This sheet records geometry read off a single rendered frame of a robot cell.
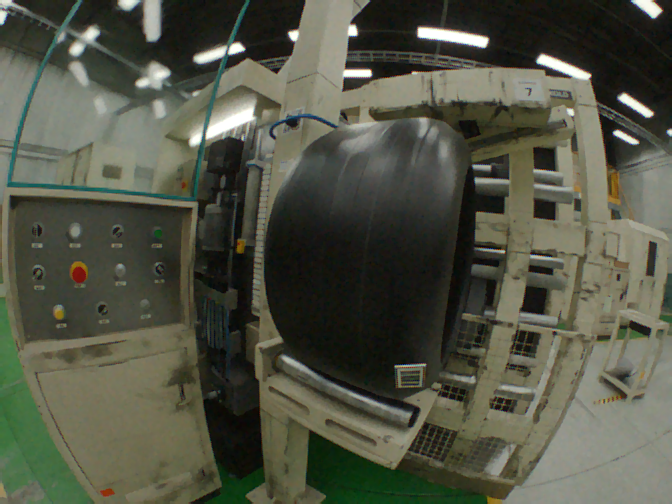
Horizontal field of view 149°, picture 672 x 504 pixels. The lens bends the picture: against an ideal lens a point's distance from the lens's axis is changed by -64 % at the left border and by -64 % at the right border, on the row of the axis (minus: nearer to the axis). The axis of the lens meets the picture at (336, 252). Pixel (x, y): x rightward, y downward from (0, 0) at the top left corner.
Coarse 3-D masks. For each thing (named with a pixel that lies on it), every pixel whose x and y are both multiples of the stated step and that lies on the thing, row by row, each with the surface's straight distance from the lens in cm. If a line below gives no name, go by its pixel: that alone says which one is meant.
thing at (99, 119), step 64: (128, 0) 94; (192, 0) 102; (64, 64) 82; (128, 64) 82; (192, 64) 88; (64, 128) 75; (128, 128) 76; (192, 128) 81; (128, 192) 72; (192, 192) 79
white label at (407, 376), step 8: (400, 368) 35; (408, 368) 35; (416, 368) 35; (424, 368) 35; (400, 376) 36; (408, 376) 36; (416, 376) 37; (424, 376) 37; (400, 384) 38; (408, 384) 38; (416, 384) 39
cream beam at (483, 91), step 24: (432, 72) 93; (456, 72) 91; (480, 72) 90; (504, 72) 91; (528, 72) 92; (384, 96) 94; (408, 96) 90; (432, 96) 89; (456, 96) 86; (480, 96) 85; (504, 96) 86; (456, 120) 93; (480, 120) 93; (504, 120) 92; (528, 120) 92
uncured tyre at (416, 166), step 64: (384, 128) 41; (448, 128) 46; (320, 192) 35; (384, 192) 30; (448, 192) 33; (320, 256) 32; (384, 256) 28; (448, 256) 33; (320, 320) 35; (384, 320) 30; (448, 320) 76; (384, 384) 39
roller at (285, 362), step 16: (288, 368) 61; (304, 368) 59; (320, 384) 56; (336, 384) 54; (352, 400) 53; (368, 400) 52; (384, 400) 51; (384, 416) 51; (400, 416) 50; (416, 416) 50
